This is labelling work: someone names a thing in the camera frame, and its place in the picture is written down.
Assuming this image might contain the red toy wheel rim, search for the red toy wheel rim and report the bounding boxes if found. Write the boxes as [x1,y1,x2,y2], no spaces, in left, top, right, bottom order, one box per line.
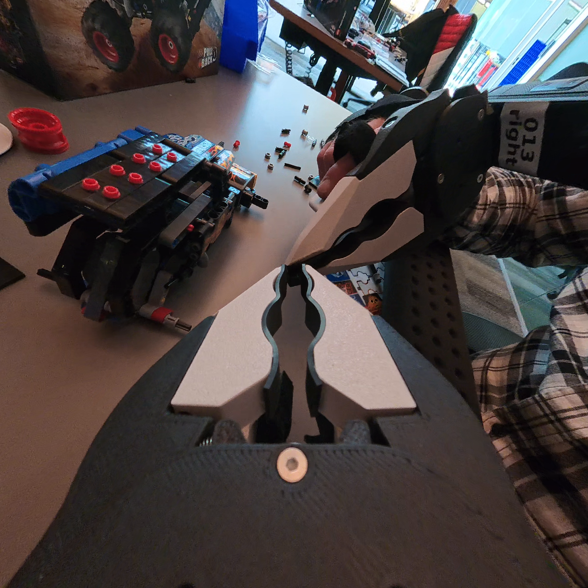
[7,107,70,154]

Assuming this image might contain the toy truck set box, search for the toy truck set box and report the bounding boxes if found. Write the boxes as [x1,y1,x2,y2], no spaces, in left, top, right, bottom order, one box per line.
[0,0,221,102]

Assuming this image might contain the black perforated chair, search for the black perforated chair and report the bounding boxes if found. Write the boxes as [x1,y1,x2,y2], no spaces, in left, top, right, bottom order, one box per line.
[381,243,483,416]

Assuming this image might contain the black square tile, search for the black square tile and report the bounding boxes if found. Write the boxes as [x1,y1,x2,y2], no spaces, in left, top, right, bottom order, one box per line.
[0,257,26,290]

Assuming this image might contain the sticker sheet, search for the sticker sheet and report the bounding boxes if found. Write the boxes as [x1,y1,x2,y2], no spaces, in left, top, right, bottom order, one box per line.
[324,264,384,318]

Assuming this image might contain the person's right hand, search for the person's right hand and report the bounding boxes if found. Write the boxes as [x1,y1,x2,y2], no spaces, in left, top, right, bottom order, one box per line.
[316,117,384,199]

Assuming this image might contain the person's right forearm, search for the person's right forearm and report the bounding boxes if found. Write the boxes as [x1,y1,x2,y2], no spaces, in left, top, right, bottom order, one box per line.
[439,165,588,281]

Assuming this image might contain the person's torso in plaid shirt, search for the person's torso in plaid shirt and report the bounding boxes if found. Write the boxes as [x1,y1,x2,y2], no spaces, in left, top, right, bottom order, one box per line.
[473,271,588,588]

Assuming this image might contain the scattered small brick pieces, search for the scattered small brick pieces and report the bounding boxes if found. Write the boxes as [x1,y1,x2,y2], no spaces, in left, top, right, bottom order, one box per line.
[232,103,324,194]

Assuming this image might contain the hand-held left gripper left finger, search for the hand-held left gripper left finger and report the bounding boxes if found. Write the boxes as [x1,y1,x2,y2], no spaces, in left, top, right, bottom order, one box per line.
[171,266,287,442]

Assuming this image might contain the black red gaming chair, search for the black red gaming chair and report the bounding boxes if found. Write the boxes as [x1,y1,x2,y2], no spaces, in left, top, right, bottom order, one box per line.
[383,5,478,99]

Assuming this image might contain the blue storage bin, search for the blue storage bin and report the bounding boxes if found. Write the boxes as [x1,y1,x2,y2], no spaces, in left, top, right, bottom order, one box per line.
[220,0,259,74]

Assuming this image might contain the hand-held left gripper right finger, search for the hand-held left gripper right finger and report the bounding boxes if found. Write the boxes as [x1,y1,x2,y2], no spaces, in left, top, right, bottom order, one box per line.
[302,266,418,437]

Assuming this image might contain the wooden table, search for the wooden table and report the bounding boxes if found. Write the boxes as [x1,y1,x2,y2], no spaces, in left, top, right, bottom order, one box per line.
[271,0,409,92]

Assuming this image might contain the brick-built toy truck model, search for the brick-built toy truck model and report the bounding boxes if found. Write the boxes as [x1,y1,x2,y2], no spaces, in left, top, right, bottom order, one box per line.
[7,126,269,331]

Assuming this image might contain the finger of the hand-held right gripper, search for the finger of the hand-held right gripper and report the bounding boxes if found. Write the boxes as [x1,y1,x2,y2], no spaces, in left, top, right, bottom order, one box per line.
[315,206,427,276]
[285,140,418,267]

